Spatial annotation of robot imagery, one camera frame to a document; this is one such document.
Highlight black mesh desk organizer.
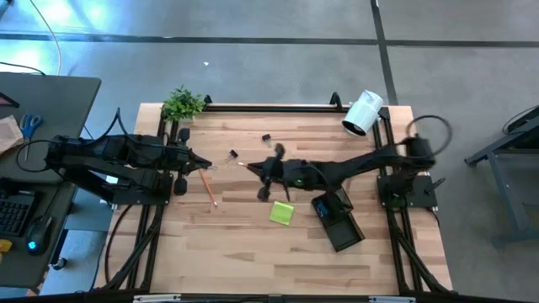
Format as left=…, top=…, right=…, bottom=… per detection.
left=310, top=187, right=366, bottom=253

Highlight black computer mouse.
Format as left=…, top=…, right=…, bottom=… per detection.
left=25, top=215, right=55, bottom=257

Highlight black aluminium rig frame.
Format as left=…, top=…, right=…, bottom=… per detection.
left=94, top=92, right=454, bottom=295

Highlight green potted plant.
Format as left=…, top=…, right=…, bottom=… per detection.
left=160, top=85, right=207, bottom=123

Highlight black floor cable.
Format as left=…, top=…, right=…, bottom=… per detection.
left=104, top=204, right=134, bottom=292

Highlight green sticky note pad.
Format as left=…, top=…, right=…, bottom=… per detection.
left=268, top=200, right=296, bottom=227

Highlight black keyboard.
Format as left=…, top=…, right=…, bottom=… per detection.
left=0, top=191, right=37, bottom=237

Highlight white floor cable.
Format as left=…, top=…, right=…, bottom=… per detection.
left=27, top=0, right=62, bottom=76

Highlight brown paper bag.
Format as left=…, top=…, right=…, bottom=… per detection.
left=0, top=115, right=24, bottom=155

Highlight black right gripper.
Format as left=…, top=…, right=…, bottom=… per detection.
left=247, top=145, right=298, bottom=201

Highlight blue handled scissors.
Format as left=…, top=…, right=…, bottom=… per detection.
left=19, top=113, right=44, bottom=162

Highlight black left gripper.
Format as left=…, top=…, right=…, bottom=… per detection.
left=168, top=128, right=213, bottom=197

